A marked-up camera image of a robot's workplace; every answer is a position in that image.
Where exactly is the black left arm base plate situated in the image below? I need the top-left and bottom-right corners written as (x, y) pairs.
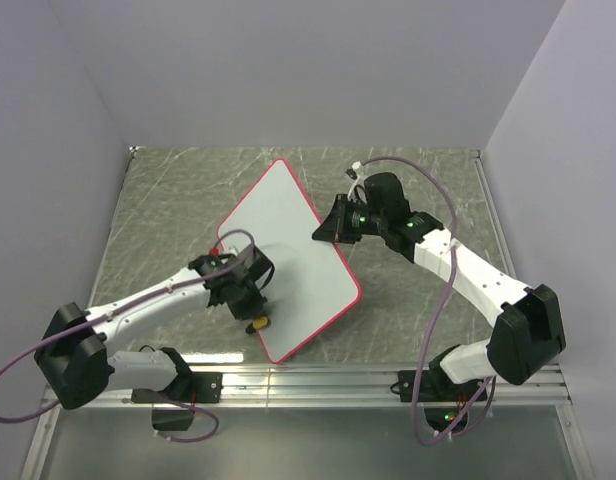
top-left (131, 372), bottom-right (223, 404)

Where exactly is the red-framed whiteboard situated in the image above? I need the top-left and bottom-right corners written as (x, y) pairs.
top-left (217, 158), bottom-right (362, 364)

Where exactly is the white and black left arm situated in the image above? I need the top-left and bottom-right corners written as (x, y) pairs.
top-left (34, 247), bottom-right (275, 410)

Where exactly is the yellow and black eraser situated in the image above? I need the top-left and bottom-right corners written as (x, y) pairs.
top-left (246, 316), bottom-right (271, 335)

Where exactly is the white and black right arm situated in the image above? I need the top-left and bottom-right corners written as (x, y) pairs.
top-left (312, 172), bottom-right (566, 400)

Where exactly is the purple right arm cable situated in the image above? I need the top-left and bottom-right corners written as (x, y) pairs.
top-left (411, 156), bottom-right (499, 447)

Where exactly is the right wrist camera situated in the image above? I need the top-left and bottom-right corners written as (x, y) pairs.
top-left (346, 161), bottom-right (366, 200)

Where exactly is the aluminium mounting rail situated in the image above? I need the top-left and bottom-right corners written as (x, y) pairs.
top-left (41, 364), bottom-right (574, 409)

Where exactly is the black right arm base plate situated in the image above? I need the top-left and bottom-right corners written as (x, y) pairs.
top-left (389, 370), bottom-right (481, 403)

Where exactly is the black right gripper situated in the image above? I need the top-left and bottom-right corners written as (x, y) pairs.
top-left (311, 195), bottom-right (387, 246)

